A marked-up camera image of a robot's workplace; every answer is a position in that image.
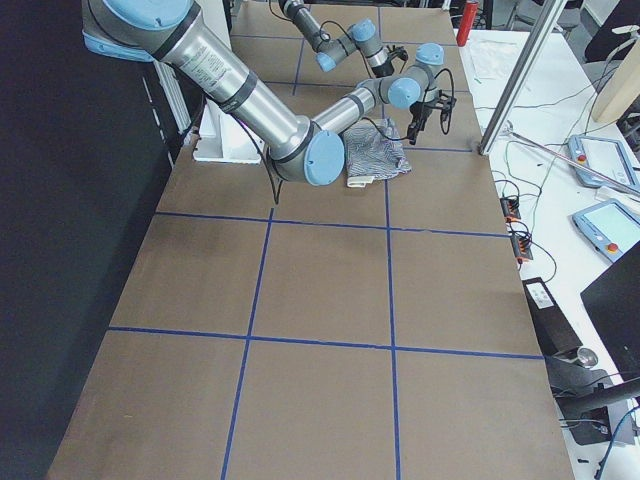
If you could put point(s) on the far blue teach pendant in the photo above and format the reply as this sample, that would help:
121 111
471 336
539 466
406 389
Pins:
606 156

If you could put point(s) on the metal reacher grabber tool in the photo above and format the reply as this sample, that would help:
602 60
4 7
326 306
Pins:
507 130

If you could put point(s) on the orange black connector block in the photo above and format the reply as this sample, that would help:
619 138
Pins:
521 244
510 208

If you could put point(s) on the black power strip box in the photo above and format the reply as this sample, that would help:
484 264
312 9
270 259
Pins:
554 333

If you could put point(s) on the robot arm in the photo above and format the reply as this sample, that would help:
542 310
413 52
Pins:
299 148
332 44

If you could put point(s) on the near blue teach pendant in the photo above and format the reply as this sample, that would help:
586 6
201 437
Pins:
610 227

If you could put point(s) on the navy white striped polo shirt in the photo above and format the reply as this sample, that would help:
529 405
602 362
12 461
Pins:
373 152

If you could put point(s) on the black monitor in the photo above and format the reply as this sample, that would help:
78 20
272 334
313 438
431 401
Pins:
612 304

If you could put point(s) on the blue teach pendant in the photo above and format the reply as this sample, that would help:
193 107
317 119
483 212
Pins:
606 156
610 227

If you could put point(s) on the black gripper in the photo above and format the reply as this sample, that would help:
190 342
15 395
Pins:
384 63
418 111

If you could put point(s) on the red cylinder bottle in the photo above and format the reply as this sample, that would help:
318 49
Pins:
466 22

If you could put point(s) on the aluminium frame post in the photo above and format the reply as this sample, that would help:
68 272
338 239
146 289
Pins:
536 40

